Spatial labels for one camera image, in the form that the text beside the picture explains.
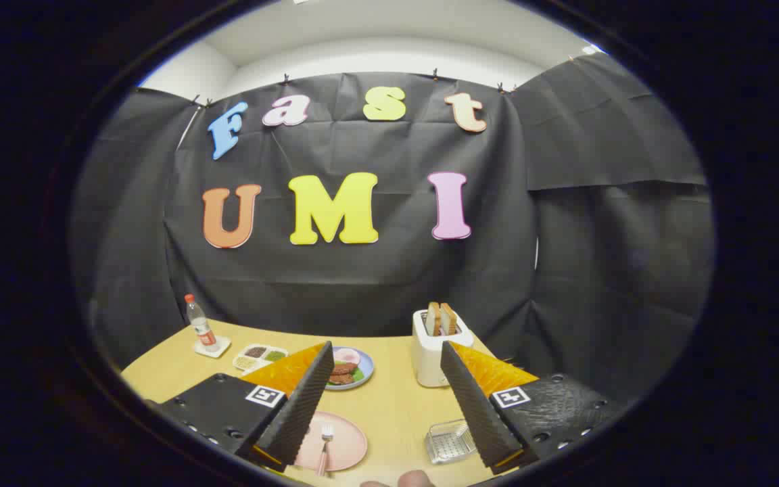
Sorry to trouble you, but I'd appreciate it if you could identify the white divided dish with beans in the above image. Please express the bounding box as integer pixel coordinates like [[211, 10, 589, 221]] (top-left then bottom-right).
[[233, 344, 289, 374]]

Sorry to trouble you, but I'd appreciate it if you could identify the white toaster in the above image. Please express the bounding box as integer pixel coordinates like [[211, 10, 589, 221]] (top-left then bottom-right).
[[411, 309, 475, 388]]

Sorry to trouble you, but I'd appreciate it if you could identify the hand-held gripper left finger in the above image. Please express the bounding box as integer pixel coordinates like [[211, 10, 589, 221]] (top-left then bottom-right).
[[149, 340, 335, 474]]

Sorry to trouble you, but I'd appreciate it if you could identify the pink plate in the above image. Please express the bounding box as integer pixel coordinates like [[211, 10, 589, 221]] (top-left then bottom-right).
[[293, 411, 369, 472]]

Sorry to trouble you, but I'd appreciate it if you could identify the fork with checked handle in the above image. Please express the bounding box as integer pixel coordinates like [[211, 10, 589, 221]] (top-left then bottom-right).
[[316, 424, 334, 477]]

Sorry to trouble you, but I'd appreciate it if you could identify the blue plate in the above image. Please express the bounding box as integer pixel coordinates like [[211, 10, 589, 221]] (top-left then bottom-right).
[[325, 346, 375, 391]]

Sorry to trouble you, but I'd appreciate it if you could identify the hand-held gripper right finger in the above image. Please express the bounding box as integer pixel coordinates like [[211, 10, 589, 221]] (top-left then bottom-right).
[[440, 340, 623, 476]]

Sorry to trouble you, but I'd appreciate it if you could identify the clear water bottle red label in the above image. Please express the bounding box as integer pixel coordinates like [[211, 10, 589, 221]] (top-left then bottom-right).
[[184, 294, 220, 352]]

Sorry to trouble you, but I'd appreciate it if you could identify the clear perforated basket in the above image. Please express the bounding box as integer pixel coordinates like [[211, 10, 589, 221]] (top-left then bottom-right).
[[425, 419, 478, 465]]

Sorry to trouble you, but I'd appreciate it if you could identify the white square coaster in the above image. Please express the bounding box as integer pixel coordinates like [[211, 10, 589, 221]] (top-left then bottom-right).
[[193, 336, 232, 358]]

